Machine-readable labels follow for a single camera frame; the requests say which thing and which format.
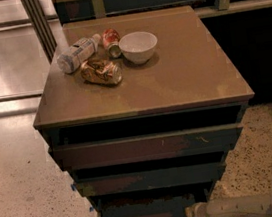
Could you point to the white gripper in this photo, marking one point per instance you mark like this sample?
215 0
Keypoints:
200 214

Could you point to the middle drawer front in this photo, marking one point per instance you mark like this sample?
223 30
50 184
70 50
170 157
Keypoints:
131 182

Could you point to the brown drawer cabinet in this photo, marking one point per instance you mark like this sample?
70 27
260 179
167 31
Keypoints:
188 84

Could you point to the top drawer front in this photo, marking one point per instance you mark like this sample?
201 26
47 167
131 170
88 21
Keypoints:
148 148

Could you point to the blue tape piece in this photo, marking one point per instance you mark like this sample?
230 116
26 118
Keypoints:
72 186

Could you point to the crushed brown snack can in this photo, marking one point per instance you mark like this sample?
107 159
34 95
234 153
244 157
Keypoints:
102 72

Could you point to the white bowl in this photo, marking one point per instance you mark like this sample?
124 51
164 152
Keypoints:
138 47

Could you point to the red soda can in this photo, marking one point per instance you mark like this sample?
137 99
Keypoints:
110 42

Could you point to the clear plastic water bottle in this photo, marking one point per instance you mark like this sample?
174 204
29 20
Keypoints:
80 51

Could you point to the metal railing post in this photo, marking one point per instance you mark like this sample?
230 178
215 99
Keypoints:
38 19

